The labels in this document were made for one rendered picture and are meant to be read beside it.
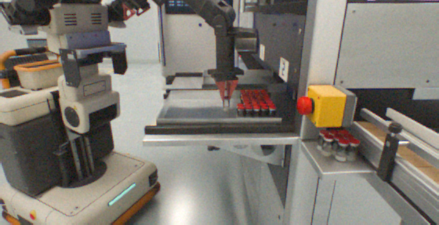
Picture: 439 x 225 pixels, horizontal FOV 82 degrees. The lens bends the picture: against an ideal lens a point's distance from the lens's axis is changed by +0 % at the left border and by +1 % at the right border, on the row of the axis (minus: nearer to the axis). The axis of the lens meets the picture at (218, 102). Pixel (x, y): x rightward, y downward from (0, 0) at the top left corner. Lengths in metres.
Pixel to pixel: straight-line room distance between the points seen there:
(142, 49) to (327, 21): 5.92
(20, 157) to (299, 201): 1.27
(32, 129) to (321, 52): 1.33
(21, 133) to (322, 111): 1.32
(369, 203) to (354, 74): 0.39
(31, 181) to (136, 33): 5.11
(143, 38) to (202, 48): 4.79
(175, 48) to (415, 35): 1.20
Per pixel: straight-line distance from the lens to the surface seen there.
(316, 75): 0.62
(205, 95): 0.93
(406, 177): 0.55
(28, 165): 1.57
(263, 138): 0.67
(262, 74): 1.28
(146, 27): 6.30
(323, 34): 0.61
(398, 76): 0.72
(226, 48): 0.75
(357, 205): 0.87
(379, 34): 0.67
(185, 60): 1.59
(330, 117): 0.57
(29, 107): 1.49
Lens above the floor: 1.19
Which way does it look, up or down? 20 degrees down
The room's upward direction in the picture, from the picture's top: straight up
